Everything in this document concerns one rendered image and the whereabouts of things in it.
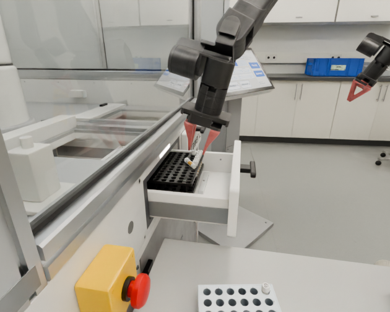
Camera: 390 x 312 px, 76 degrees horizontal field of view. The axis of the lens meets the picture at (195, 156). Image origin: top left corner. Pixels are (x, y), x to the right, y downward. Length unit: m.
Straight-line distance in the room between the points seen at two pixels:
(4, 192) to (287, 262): 0.50
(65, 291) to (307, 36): 4.15
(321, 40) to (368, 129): 1.42
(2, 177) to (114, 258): 0.18
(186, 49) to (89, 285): 0.42
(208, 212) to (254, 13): 0.39
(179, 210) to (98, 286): 0.24
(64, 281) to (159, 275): 0.24
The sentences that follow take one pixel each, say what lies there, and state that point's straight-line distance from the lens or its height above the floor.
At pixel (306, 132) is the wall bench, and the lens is 3.72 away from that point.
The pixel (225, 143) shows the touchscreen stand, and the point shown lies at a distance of 1.55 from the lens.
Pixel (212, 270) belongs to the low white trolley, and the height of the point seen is 0.76.
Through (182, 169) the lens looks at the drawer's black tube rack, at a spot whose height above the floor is 0.90.
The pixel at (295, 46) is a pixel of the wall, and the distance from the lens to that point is 4.21.
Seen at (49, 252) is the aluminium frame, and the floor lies 0.98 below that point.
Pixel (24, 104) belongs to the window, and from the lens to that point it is 0.27.
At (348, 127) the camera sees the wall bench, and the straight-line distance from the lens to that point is 3.89.
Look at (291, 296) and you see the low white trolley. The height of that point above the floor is 0.76.
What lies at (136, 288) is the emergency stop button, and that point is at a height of 0.89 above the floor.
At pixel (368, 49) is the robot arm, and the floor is 1.17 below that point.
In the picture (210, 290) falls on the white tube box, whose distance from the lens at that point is 0.46.
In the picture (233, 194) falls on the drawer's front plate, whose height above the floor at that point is 0.92.
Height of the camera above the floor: 1.15
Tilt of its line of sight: 22 degrees down
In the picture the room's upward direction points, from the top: straight up
